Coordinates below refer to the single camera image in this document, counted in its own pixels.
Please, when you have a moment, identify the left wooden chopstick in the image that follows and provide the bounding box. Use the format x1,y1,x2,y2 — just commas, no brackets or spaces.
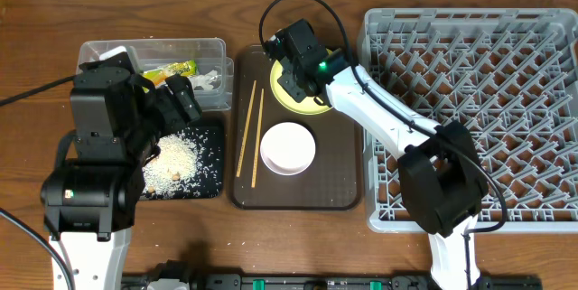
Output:
236,80,256,178

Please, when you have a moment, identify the white napkin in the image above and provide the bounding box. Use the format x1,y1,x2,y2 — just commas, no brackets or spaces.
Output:
187,70,221,91

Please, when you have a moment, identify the spilled rice food waste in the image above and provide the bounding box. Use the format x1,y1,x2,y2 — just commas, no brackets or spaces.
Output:
140,129,223,199

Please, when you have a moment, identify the clear plastic bin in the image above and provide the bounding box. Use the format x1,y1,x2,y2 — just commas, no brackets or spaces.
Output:
78,38,234,111

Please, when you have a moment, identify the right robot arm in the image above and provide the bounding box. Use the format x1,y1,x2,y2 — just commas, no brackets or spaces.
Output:
260,19,489,289

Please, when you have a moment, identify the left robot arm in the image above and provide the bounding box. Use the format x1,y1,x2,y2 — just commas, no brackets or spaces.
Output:
41,51,201,289

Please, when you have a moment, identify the black waste tray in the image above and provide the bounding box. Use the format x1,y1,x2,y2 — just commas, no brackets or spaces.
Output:
135,116,227,201

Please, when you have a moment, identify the brown serving tray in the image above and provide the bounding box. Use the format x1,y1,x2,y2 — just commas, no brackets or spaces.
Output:
228,45,362,210

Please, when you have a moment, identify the green snack wrapper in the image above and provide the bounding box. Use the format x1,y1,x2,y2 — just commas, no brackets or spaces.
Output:
143,60,197,87

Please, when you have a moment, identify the white small bowl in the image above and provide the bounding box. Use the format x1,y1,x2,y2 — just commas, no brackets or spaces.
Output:
259,122,316,176

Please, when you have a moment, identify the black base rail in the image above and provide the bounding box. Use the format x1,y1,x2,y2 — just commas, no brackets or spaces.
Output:
121,260,543,290

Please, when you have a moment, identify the yellow plate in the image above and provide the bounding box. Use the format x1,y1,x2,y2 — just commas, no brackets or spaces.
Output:
269,61,331,116

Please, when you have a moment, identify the grey dishwasher rack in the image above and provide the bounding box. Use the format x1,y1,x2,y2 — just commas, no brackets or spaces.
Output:
358,8,577,233

